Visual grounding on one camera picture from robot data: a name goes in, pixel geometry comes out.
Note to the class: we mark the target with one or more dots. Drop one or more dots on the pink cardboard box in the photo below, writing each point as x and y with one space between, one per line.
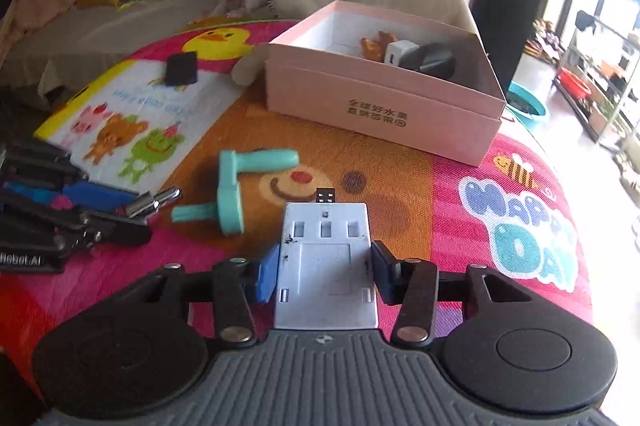
316 71

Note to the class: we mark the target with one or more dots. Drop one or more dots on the red plastic basin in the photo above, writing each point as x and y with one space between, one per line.
574 85

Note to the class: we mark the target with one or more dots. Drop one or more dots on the teal plastic crank handle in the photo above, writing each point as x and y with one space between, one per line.
226 208

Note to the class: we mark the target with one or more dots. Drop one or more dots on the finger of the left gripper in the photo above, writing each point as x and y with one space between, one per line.
46 174
79 225

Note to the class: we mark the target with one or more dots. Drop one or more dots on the colourful cartoon play mat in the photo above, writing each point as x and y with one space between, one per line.
419 204

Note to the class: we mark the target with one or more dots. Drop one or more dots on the metal balcony shelf rack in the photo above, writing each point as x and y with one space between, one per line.
608 61

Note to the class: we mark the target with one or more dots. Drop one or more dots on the white charger box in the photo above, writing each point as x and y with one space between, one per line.
398 50

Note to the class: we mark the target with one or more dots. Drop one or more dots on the white cream tube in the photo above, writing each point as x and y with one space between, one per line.
246 70

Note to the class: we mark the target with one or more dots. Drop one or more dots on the black wallet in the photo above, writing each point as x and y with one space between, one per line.
181 69

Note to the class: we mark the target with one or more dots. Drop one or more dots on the black usb dongle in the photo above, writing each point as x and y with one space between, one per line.
325 195

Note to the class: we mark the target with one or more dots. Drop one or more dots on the pink cloth on sofa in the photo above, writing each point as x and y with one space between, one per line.
23 17

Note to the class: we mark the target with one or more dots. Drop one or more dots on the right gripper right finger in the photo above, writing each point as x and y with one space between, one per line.
412 286

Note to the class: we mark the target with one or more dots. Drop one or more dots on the brown bear figurine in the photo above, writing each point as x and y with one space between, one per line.
374 49

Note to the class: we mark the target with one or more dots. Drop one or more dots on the teal plastic basin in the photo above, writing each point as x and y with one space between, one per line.
530 111

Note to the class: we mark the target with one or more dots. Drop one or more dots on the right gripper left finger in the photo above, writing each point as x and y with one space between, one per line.
238 282

